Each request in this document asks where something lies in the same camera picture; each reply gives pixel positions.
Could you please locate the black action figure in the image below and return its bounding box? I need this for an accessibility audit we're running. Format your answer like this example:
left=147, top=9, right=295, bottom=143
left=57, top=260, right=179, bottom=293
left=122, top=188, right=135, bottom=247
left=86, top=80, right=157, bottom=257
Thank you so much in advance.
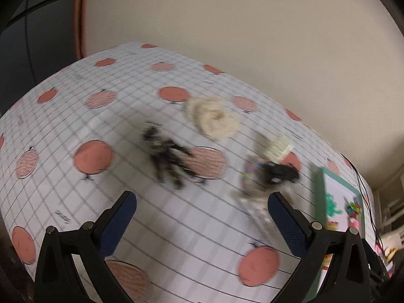
left=142, top=121, right=196, bottom=189

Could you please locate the pink ribbed toy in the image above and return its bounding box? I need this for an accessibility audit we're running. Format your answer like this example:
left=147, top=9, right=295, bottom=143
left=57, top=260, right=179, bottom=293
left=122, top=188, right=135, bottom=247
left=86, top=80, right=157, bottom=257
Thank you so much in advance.
left=348, top=217, right=360, bottom=230

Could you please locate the teal rimmed white tray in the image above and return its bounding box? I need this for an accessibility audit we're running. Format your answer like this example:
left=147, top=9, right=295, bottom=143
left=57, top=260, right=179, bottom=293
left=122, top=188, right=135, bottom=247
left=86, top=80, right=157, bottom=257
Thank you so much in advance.
left=302, top=166, right=367, bottom=303

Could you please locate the bag of cotton swabs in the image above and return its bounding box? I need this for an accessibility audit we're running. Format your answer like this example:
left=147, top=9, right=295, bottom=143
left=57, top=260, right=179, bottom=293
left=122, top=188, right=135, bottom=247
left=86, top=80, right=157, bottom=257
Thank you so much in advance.
left=239, top=155, right=296, bottom=230

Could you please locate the orange bed frame edge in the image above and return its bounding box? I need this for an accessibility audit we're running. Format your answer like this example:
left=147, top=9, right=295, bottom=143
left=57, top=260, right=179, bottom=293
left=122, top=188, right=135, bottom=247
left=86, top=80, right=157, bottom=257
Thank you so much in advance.
left=73, top=0, right=87, bottom=60

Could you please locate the colourful bead ball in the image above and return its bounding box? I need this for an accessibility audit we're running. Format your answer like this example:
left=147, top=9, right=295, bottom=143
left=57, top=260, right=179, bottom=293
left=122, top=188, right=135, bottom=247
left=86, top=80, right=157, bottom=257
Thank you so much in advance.
left=345, top=198, right=362, bottom=220

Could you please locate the dark blue cabinet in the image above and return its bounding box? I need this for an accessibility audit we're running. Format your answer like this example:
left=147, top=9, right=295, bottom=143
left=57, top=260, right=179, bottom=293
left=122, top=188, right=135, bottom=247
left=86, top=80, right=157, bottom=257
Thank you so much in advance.
left=1, top=0, right=78, bottom=113

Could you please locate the cream crumpled cloth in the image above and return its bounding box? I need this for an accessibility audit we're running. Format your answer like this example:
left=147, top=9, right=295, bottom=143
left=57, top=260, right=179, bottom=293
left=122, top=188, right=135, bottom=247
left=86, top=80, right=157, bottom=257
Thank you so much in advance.
left=184, top=96, right=239, bottom=142

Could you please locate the pomegranate grid tablecloth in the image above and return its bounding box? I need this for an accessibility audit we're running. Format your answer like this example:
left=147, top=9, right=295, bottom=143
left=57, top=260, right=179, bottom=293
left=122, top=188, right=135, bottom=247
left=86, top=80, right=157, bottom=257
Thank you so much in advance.
left=0, top=41, right=380, bottom=303

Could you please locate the black toy car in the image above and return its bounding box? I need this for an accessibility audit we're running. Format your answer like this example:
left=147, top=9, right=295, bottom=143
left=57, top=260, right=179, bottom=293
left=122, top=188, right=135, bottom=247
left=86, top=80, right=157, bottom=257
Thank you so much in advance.
left=263, top=162, right=299, bottom=185

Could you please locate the green rubber lizard toy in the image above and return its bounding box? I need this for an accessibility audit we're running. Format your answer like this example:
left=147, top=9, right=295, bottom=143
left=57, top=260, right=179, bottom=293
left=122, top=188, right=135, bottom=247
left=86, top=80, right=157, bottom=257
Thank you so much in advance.
left=325, top=193, right=342, bottom=217

